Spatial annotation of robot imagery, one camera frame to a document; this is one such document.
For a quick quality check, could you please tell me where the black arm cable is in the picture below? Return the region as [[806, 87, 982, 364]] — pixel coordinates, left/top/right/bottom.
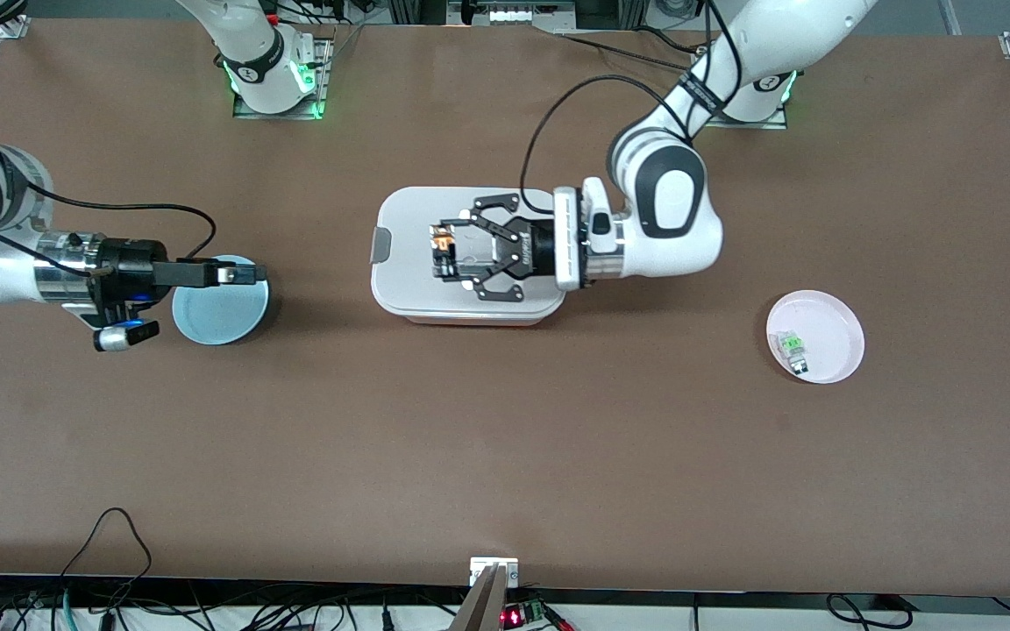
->
[[520, 74, 699, 216], [0, 114, 217, 274]]

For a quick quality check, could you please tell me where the grey camera mount bar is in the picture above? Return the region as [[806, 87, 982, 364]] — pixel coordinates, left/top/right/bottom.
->
[[451, 564, 511, 631]]

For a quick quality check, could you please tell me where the green and white push-button switch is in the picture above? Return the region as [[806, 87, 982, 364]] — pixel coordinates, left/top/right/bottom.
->
[[778, 330, 812, 377]]

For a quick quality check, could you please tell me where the looped black table cable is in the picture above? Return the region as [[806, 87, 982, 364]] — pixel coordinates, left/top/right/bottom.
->
[[58, 507, 153, 607]]

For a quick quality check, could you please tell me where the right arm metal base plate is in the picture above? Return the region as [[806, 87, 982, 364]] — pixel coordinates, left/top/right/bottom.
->
[[231, 33, 336, 121]]

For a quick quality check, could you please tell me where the orange and black push-button switch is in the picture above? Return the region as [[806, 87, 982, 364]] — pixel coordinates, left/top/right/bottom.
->
[[430, 223, 463, 280]]

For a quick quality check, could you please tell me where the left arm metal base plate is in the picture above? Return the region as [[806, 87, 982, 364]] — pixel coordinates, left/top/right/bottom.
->
[[702, 70, 792, 131]]

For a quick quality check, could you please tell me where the white table edge bracket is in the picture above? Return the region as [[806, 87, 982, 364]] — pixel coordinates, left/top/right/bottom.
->
[[470, 557, 520, 588]]

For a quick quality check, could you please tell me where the white lidded storage box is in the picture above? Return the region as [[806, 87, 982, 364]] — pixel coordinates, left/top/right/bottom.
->
[[370, 186, 573, 327]]

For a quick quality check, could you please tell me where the circuit board with red display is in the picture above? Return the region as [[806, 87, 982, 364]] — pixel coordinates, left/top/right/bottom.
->
[[501, 599, 551, 631]]

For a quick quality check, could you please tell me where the white round plate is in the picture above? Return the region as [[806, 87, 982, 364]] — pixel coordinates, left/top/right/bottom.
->
[[765, 289, 866, 385]]

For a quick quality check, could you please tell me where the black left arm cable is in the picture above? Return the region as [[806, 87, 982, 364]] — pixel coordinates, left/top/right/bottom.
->
[[520, 74, 699, 216]]

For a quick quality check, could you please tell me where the white power strip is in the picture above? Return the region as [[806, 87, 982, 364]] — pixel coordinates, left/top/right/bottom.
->
[[487, 5, 576, 25]]

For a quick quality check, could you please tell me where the black base supply cable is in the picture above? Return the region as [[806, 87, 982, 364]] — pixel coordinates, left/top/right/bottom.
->
[[556, 32, 699, 73]]

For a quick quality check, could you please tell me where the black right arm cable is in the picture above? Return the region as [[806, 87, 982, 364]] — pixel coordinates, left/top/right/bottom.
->
[[0, 114, 217, 274]]

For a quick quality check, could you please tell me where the light blue round plate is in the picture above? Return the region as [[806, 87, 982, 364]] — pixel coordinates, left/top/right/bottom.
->
[[172, 254, 270, 346]]

